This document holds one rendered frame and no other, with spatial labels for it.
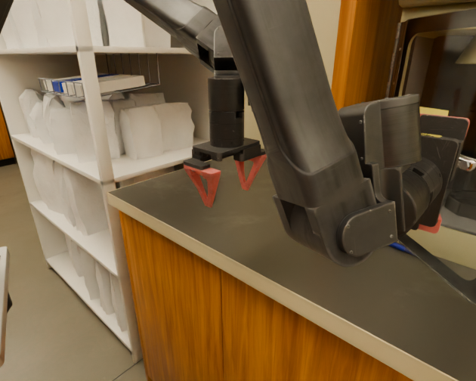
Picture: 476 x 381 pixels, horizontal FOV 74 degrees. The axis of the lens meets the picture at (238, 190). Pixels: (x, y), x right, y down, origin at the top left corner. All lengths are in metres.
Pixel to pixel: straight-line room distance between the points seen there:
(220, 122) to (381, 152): 0.27
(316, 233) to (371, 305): 0.37
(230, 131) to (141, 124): 0.94
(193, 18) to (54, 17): 0.93
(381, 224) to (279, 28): 0.17
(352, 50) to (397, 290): 0.45
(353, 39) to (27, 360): 1.87
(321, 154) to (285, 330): 0.52
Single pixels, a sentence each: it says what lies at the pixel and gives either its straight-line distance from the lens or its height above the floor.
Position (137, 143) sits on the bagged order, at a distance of 1.41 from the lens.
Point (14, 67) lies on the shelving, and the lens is 2.21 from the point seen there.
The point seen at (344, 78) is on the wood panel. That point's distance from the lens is 0.67.
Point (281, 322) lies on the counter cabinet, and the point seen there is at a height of 0.82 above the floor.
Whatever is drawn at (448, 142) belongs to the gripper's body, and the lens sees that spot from 0.40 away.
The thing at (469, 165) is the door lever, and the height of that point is 1.20.
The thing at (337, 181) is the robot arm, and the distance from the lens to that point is 0.25.
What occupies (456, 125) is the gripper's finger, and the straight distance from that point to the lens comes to 0.42.
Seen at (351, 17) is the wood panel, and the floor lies 1.39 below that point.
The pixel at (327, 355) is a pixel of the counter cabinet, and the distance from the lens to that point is 0.69.
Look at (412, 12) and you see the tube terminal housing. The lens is 0.73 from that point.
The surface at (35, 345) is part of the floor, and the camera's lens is 2.03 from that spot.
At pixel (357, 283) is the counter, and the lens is 0.65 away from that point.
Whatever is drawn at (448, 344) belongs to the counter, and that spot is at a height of 0.94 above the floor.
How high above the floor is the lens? 1.33
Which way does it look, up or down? 23 degrees down
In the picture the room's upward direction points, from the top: straight up
